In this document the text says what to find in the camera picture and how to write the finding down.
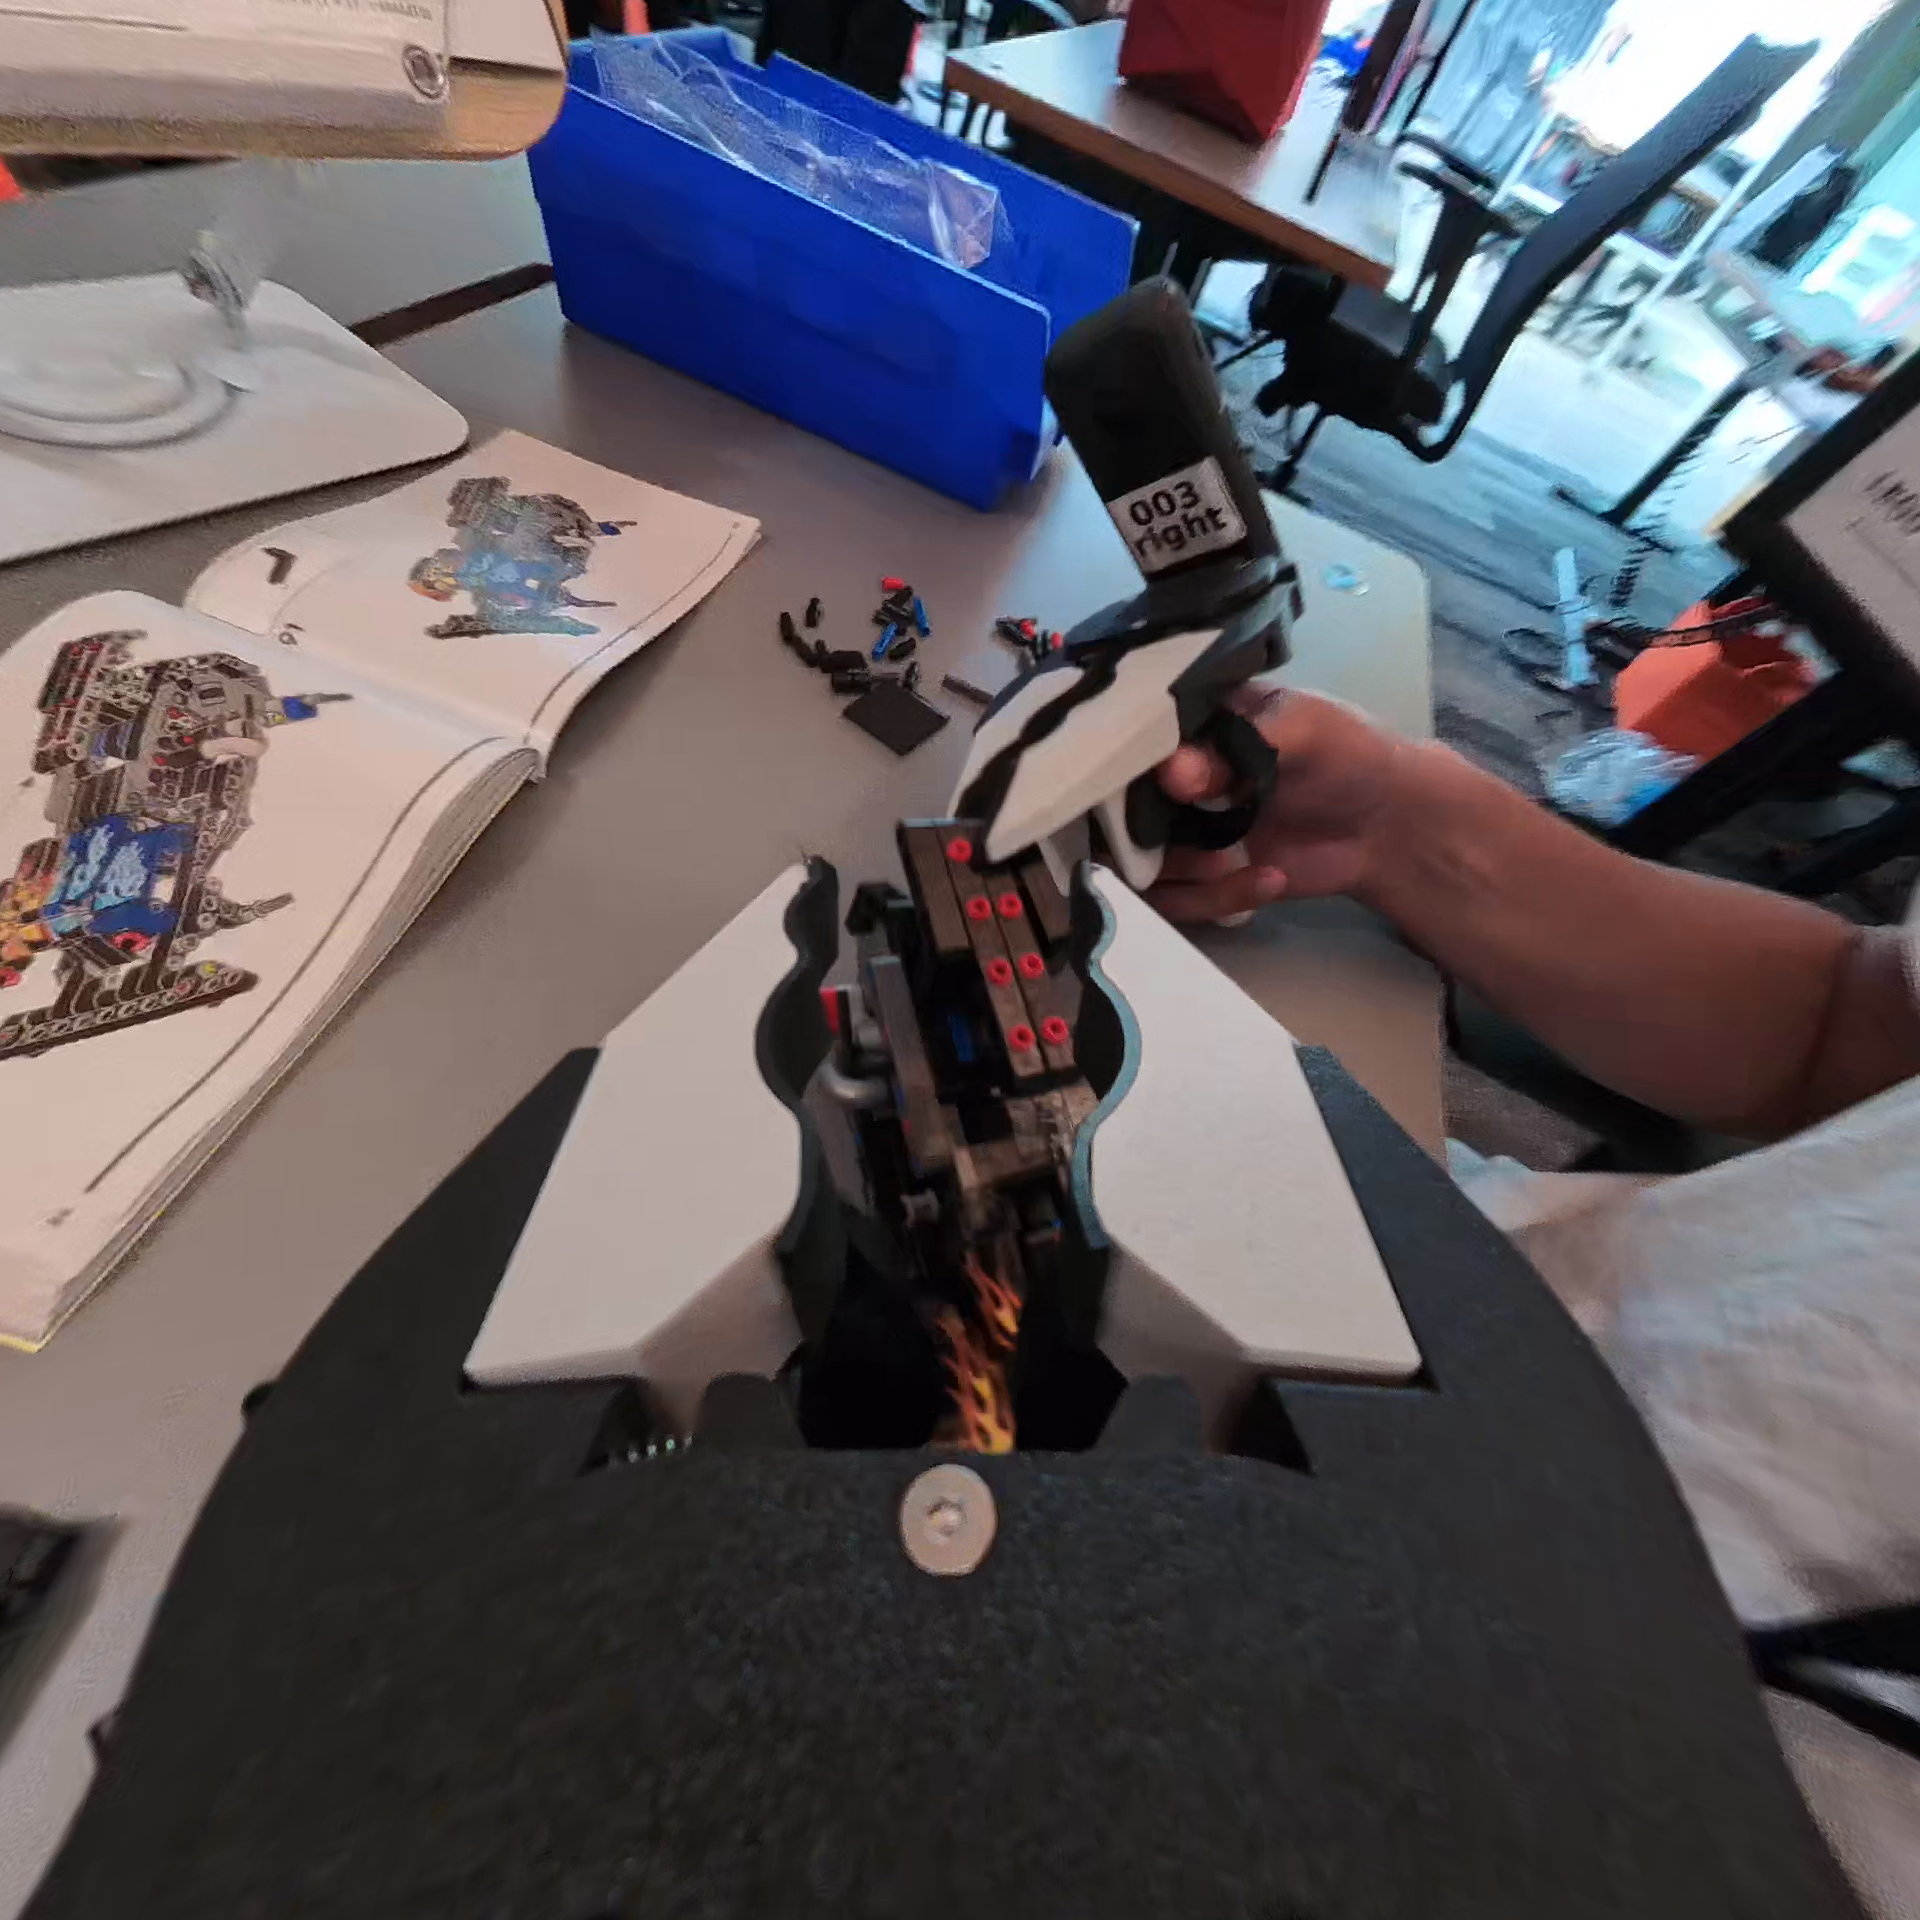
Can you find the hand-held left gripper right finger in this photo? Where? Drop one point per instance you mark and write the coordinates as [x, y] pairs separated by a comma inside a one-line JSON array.
[[1241, 1196]]

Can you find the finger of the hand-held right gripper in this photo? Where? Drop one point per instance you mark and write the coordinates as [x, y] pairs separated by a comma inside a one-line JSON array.
[[1011, 705], [1092, 769]]

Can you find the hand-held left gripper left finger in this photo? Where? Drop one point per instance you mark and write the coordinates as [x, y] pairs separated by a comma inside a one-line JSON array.
[[647, 1196]]

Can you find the lego truck model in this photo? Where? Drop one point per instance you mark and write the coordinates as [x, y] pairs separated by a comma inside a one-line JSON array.
[[941, 929]]

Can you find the lego instruction booklet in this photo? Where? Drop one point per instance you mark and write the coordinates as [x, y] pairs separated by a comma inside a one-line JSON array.
[[378, 903]]

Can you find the person's right forearm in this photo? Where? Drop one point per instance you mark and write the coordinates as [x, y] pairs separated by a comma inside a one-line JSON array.
[[1645, 963]]

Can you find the black flat lego plate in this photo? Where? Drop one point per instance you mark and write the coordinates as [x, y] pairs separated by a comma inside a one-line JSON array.
[[903, 723]]

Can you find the pile of small lego pieces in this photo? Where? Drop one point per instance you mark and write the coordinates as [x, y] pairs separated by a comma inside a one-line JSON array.
[[887, 648]]

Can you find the person's right hand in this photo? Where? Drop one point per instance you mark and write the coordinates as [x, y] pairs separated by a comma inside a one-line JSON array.
[[1330, 794]]

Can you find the wooden table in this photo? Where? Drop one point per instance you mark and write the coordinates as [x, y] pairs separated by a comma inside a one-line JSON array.
[[1169, 170]]

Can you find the red box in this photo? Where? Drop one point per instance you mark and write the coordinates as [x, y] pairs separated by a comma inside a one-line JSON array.
[[1221, 62]]

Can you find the blue plastic bin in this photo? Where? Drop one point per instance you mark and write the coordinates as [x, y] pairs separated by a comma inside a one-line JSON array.
[[782, 321]]

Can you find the clear plastic bag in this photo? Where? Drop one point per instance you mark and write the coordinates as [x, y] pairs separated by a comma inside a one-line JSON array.
[[839, 170]]

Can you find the black office chair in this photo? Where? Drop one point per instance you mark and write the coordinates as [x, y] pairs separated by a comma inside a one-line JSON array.
[[1570, 269]]

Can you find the person's white shirt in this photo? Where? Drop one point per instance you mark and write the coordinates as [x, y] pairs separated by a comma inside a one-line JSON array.
[[1720, 1346]]

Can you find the orange bag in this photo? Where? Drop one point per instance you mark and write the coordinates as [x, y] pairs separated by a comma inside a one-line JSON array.
[[1706, 686]]

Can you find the framed marker sign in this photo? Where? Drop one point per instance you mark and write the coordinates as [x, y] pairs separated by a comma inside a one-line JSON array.
[[1851, 508]]

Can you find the wooden document stand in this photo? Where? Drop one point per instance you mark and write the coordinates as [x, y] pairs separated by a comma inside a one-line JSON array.
[[226, 435]]

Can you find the printed instruction sheet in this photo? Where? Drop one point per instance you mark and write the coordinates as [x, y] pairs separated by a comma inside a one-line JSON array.
[[226, 62]]

